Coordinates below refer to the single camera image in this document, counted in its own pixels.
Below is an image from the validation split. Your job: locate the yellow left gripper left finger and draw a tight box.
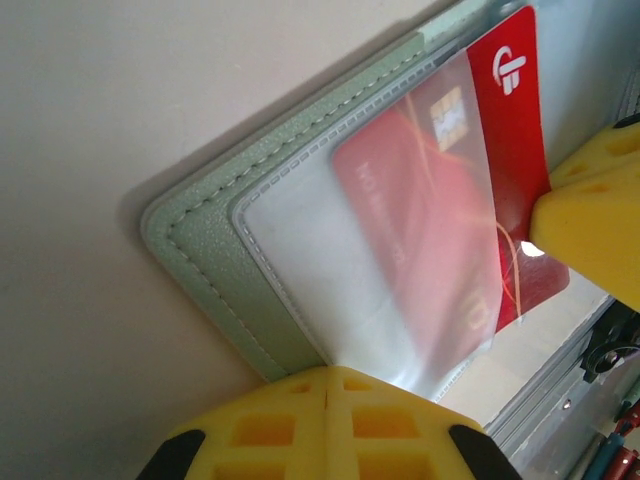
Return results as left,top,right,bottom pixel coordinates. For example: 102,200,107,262
144,367,327,480

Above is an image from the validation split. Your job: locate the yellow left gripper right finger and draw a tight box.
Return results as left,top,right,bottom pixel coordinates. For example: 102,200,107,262
325,367,519,480

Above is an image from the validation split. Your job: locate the red credit card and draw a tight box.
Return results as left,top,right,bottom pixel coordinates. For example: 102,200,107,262
331,4,572,362

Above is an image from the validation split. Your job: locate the green card holder wallet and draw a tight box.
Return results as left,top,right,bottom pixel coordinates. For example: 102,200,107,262
141,0,640,407

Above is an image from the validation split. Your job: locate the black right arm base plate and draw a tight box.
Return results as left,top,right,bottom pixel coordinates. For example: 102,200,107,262
582,309,640,385

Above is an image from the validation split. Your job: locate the long aluminium mounting rail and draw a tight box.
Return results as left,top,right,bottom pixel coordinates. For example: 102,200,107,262
482,294,640,480

